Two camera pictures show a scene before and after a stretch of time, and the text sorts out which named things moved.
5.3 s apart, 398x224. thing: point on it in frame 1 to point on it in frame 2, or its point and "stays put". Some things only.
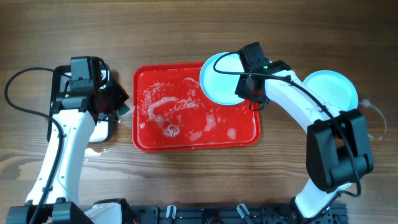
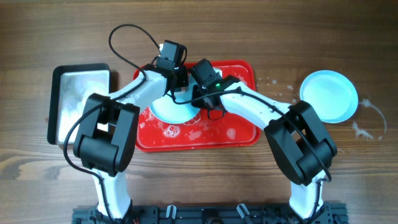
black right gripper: (247, 90) to (202, 99)
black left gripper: (109, 99) to (181, 80)
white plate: (219, 78) to (176, 107)
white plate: (333, 88) stays put
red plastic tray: (171, 112) stays put
